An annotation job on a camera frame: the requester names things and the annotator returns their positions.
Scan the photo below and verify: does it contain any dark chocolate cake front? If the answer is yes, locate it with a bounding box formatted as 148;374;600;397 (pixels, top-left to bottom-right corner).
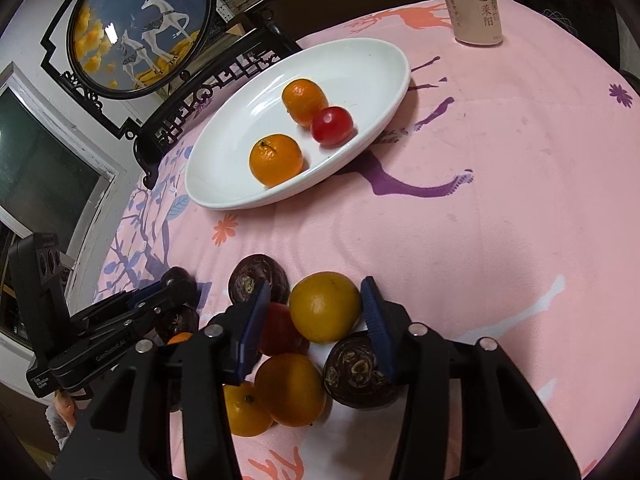
322;332;401;406

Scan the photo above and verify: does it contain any red cherry tomato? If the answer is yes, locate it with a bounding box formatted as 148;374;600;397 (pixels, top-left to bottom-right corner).
259;302;310;357
310;106;355;147

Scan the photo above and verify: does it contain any dark round chocolate cake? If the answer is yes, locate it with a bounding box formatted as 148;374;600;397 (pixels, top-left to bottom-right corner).
228;254;291;306

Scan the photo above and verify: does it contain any white framed window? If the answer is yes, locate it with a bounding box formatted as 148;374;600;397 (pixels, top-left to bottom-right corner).
0;65;126;356

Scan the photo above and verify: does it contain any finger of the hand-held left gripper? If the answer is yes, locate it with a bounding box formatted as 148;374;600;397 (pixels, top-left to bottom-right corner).
47;282;213;393
70;280;168;336

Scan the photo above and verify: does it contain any dark purple water chestnut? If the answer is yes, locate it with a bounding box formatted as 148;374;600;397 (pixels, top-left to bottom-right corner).
160;266;198;306

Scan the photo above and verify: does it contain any dark wooden chair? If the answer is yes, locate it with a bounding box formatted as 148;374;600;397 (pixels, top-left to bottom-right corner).
40;0;306;191

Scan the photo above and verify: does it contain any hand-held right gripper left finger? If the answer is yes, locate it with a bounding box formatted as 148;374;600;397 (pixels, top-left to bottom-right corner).
50;277;273;480

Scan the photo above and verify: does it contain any pink printed tablecloth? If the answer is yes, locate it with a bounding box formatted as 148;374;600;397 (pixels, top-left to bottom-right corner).
92;0;640;480

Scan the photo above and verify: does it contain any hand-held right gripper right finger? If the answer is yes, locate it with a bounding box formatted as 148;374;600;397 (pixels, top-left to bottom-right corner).
360;276;583;480

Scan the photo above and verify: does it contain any dark chocolate cake back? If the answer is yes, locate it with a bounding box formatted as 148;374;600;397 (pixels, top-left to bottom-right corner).
154;307;200;345

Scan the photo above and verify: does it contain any yellow orange mandarin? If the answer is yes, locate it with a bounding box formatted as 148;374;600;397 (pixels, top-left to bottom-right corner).
288;271;363;344

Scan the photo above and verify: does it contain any white oval plate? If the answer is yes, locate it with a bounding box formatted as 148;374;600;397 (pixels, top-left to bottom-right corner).
185;37;412;211

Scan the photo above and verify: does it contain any person's left hand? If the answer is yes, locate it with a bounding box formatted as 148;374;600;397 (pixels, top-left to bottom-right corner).
47;392;81;451

